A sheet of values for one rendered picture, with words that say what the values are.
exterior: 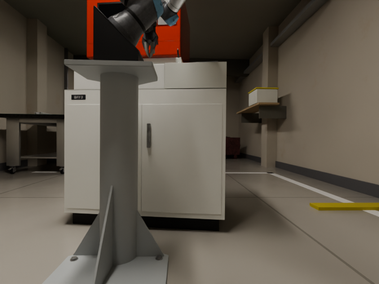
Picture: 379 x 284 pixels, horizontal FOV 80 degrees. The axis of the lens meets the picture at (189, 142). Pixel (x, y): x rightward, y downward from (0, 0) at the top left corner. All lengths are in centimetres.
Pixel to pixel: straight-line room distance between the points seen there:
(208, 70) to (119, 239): 96
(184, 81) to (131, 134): 51
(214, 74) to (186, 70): 15
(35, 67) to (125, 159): 438
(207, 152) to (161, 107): 37
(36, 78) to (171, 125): 410
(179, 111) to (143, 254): 74
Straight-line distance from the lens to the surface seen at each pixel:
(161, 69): 138
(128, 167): 98
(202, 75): 133
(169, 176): 132
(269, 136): 465
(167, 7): 144
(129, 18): 109
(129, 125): 98
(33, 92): 515
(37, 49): 530
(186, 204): 134
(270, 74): 481
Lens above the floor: 53
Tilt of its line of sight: 1 degrees down
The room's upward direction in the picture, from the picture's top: 1 degrees clockwise
